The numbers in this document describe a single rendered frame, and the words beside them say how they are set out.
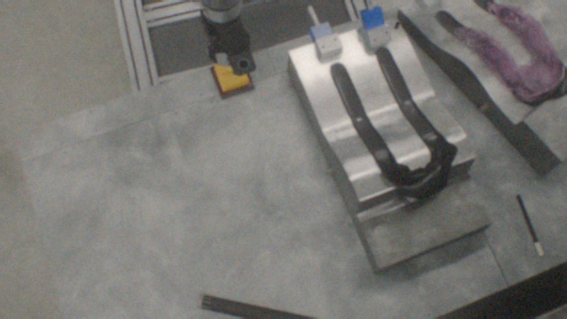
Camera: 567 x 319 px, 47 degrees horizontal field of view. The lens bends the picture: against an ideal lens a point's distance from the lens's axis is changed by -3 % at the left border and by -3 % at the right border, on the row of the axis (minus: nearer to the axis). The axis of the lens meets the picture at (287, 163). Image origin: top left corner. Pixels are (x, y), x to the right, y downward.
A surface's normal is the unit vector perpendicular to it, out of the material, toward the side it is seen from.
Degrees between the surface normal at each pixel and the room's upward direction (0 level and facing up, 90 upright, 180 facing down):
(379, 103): 2
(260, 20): 0
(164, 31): 0
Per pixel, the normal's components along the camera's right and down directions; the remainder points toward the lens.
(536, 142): -0.78, 0.58
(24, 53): 0.03, -0.33
